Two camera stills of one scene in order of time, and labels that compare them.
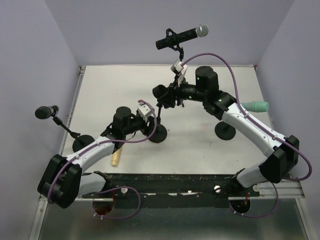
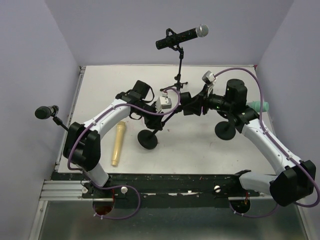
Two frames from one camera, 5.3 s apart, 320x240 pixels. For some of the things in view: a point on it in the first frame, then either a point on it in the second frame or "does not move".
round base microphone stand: (161, 93) → (147, 139)
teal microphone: (256, 106) does not move
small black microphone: (43, 112) does not move
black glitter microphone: (201, 31) does not move
